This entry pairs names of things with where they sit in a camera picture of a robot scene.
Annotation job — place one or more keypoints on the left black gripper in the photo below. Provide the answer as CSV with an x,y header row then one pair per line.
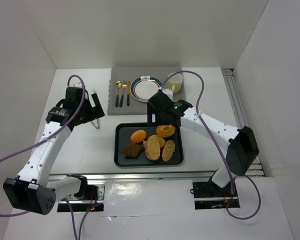
x,y
90,110

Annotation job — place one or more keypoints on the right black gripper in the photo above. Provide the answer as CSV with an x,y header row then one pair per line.
x,y
158,115

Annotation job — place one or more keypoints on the seeded bread slice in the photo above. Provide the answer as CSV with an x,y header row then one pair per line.
x,y
153,154
154,141
168,150

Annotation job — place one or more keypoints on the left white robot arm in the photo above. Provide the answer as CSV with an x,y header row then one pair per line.
x,y
29,190

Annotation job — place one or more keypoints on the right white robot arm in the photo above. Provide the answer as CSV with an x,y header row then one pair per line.
x,y
239,144

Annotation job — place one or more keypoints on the brown chocolate bread piece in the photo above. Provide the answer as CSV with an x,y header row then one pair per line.
x,y
132,150

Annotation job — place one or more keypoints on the white plate green red rim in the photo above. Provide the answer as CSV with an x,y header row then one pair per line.
x,y
144,87

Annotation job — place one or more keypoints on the grey placemat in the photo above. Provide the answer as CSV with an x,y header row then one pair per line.
x,y
130,73

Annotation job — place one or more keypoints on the orange glazed donut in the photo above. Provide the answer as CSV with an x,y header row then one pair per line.
x,y
165,131

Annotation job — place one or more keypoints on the orange round bun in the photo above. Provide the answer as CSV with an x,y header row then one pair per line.
x,y
138,136

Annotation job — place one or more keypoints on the black serving tray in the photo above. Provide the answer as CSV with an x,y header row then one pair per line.
x,y
123,133

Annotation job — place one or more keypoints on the pale green mug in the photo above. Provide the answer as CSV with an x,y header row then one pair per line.
x,y
174,82

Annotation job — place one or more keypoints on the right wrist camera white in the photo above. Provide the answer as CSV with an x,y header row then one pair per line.
x,y
167,91

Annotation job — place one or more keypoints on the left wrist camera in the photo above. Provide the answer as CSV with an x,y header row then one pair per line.
x,y
73,97

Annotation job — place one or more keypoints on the gold spoon green handle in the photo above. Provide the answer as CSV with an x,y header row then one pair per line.
x,y
118,86

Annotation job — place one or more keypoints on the gold fork green handle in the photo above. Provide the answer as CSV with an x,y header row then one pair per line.
x,y
123,86

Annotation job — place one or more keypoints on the aluminium rail front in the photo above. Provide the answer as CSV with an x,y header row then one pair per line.
x,y
149,176

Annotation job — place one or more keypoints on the aluminium rail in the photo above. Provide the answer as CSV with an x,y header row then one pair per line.
x,y
256,169
149,176

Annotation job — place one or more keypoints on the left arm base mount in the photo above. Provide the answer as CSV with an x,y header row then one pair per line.
x,y
93,199

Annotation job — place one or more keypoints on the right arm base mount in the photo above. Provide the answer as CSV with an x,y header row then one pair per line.
x,y
209,196

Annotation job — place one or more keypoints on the aluminium rail right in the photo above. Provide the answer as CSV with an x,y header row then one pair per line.
x,y
256,169

